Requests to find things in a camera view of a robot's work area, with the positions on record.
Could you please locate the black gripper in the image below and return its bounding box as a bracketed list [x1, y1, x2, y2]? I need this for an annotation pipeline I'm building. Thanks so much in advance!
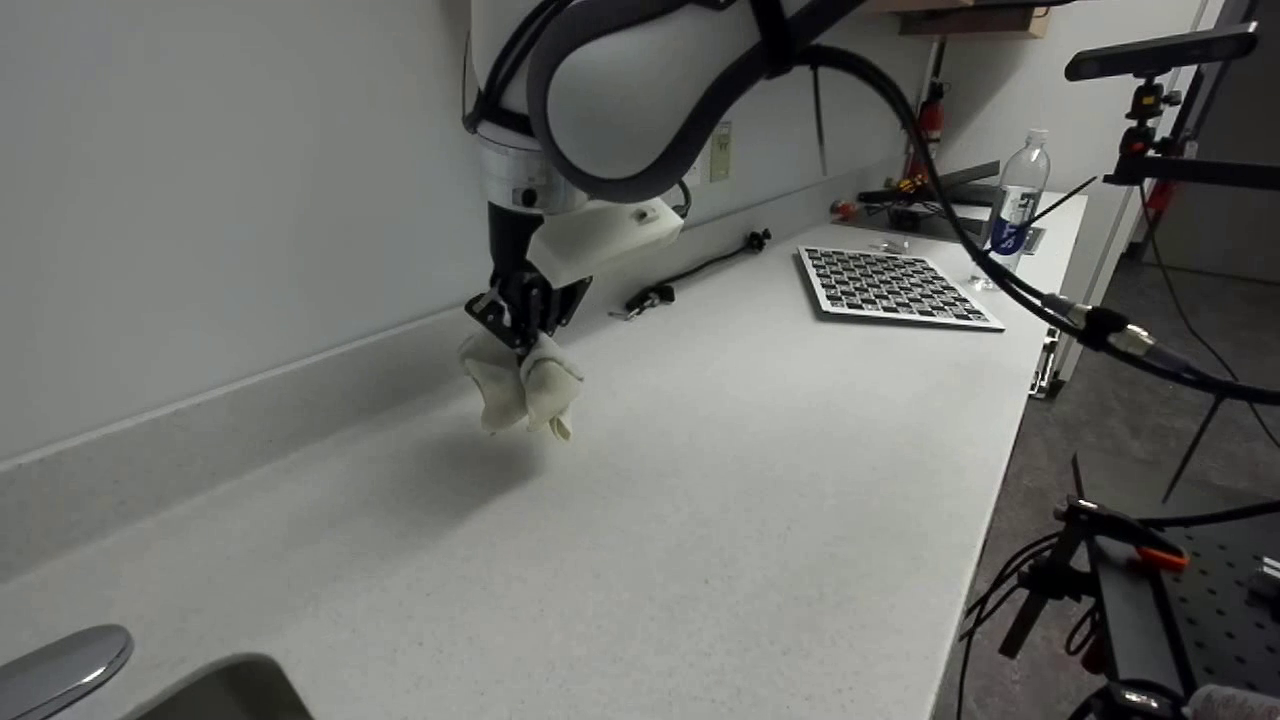
[460, 196, 600, 356]

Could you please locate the cream cleaning cloth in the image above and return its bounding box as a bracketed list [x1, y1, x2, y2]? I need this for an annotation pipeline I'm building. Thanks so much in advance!
[454, 329, 587, 448]

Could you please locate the checkerboard calibration board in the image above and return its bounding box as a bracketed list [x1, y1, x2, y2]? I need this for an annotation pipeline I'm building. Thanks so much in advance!
[792, 239, 1008, 336]

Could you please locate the steel sink basin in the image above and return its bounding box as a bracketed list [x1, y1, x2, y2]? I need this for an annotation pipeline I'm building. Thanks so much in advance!
[121, 647, 321, 720]

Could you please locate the clear plastic water bottle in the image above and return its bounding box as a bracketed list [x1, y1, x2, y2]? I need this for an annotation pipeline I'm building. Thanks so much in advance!
[985, 129, 1061, 260]

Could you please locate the chrome faucet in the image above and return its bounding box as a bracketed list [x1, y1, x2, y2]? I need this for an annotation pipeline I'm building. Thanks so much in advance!
[0, 618, 138, 720]

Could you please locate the orange and black clamp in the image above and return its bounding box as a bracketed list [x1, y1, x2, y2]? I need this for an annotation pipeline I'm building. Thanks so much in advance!
[1061, 497, 1197, 580]

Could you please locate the black perforated breadboard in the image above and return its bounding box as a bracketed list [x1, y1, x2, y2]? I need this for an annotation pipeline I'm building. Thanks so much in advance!
[1169, 527, 1280, 700]

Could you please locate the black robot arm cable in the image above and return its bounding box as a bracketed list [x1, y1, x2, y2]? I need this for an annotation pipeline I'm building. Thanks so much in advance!
[519, 0, 1280, 409]

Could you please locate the white wall outlet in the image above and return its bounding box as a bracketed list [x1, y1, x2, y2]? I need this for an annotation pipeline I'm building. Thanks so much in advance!
[704, 118, 739, 186]

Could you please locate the red-handled tool clutter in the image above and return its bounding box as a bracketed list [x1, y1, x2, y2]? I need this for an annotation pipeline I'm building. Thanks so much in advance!
[828, 74, 1008, 249]

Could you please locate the black stereo camera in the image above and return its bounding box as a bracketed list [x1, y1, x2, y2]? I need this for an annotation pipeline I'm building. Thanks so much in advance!
[1061, 15, 1263, 84]

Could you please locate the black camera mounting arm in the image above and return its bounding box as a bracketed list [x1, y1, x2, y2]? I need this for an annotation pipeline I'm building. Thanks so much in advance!
[1098, 71, 1280, 191]

